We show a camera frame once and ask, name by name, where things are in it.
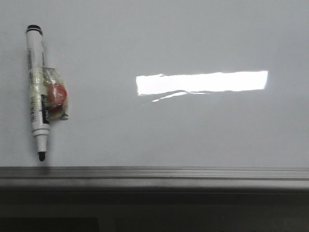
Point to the red magnet taped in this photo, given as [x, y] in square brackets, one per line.
[57, 96]

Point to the white black whiteboard marker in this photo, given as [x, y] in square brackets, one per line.
[39, 112]

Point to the white whiteboard with aluminium frame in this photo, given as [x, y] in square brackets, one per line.
[163, 94]

